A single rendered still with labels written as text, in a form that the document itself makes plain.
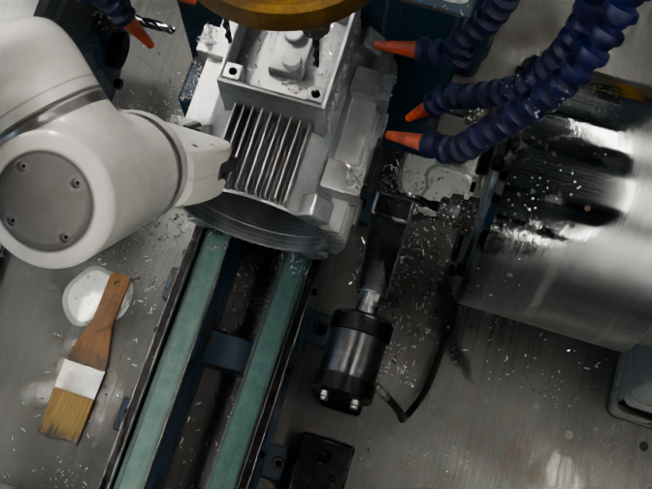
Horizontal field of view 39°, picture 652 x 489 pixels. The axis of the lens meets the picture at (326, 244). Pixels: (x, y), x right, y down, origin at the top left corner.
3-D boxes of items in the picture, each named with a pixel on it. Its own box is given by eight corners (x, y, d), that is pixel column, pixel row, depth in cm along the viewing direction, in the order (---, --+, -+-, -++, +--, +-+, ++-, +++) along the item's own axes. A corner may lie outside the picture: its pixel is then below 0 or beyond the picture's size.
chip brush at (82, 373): (103, 269, 113) (101, 267, 112) (142, 281, 112) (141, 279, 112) (37, 433, 107) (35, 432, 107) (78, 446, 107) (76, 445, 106)
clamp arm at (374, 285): (363, 269, 93) (379, 180, 68) (392, 277, 93) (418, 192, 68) (353, 302, 92) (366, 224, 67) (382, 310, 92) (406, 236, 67)
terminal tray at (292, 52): (258, 5, 92) (253, -37, 85) (362, 33, 91) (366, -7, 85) (220, 112, 89) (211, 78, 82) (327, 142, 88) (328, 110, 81)
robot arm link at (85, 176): (39, 137, 68) (105, 246, 69) (-60, 160, 55) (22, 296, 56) (133, 80, 66) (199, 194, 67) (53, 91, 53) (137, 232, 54)
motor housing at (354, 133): (232, 65, 107) (214, -27, 89) (391, 109, 106) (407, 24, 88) (175, 224, 102) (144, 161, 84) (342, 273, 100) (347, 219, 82)
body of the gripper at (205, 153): (58, 194, 71) (113, 173, 82) (185, 233, 70) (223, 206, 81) (78, 98, 69) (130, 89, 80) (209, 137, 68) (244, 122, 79)
